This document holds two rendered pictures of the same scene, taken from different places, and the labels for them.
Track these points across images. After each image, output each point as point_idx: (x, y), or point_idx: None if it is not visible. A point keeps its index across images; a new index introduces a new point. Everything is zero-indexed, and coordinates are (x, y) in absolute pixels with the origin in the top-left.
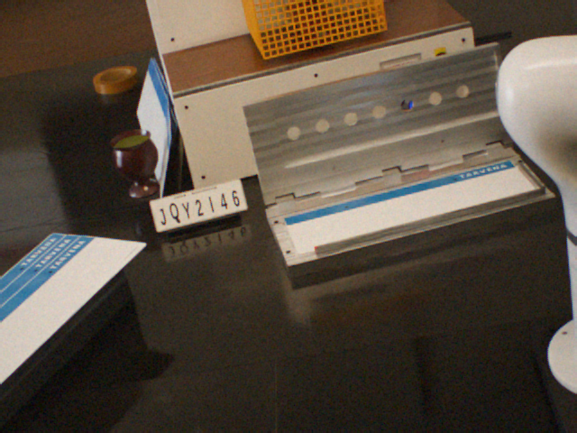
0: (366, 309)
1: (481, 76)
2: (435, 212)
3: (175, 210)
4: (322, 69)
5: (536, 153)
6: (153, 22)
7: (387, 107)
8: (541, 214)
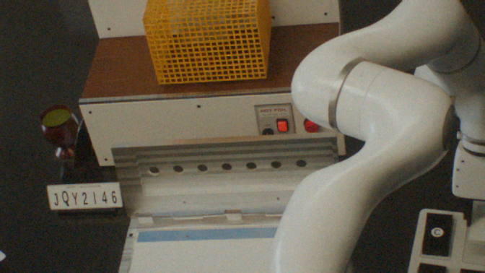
0: None
1: (319, 155)
2: (246, 269)
3: (66, 196)
4: (204, 103)
5: None
6: (93, 14)
7: (233, 165)
8: None
